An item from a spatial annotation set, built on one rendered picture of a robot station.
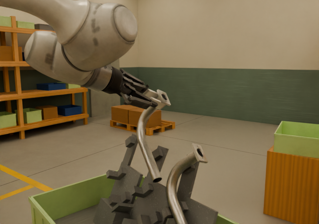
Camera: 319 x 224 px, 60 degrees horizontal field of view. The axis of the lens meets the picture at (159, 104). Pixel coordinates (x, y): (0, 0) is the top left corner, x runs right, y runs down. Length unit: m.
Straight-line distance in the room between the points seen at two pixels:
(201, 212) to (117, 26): 0.54
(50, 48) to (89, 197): 0.71
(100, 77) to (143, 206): 0.47
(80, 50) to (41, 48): 0.12
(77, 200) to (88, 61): 0.71
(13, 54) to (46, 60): 4.94
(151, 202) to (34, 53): 0.58
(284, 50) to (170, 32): 3.01
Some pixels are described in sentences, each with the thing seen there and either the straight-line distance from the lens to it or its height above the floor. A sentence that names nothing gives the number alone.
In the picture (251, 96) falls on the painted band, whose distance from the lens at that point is 6.89.
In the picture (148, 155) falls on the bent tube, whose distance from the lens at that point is 0.89.
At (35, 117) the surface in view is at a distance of 5.85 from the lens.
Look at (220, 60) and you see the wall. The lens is 7.12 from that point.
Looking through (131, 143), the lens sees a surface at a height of 1.12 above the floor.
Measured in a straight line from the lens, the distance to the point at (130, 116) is 5.66.
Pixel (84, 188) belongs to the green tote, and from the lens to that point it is 1.18.
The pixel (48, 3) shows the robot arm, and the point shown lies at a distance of 0.56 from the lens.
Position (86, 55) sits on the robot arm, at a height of 1.44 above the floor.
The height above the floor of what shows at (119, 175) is 1.00.
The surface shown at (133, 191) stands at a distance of 0.95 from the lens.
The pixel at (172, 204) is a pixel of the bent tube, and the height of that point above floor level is 1.04.
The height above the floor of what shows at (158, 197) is 0.99.
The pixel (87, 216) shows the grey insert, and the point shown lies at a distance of 1.16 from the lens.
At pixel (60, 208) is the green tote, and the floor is 0.88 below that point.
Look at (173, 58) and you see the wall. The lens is 7.79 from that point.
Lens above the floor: 1.43
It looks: 9 degrees down
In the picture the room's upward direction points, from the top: straight up
